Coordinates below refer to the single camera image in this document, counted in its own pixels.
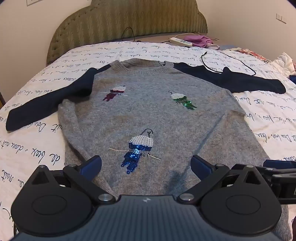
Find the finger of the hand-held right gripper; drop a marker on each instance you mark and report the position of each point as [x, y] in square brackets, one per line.
[281, 163]

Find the olive green padded headboard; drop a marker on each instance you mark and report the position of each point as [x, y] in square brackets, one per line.
[120, 23]

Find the white script-printed bedspread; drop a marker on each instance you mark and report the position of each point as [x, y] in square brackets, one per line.
[34, 143]

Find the white crumpled cloth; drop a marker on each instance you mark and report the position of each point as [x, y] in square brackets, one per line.
[285, 63]

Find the white wall socket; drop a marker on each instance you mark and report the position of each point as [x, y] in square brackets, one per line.
[34, 1]

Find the grey sweater with navy sleeves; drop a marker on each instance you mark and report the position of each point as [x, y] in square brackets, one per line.
[161, 115]

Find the purple cloth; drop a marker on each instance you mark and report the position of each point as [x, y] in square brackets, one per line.
[200, 40]

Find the white wall switch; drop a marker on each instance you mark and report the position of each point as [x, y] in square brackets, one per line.
[281, 17]

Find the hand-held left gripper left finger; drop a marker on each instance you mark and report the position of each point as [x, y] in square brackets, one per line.
[92, 163]

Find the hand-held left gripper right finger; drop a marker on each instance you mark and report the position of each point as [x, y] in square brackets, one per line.
[199, 165]

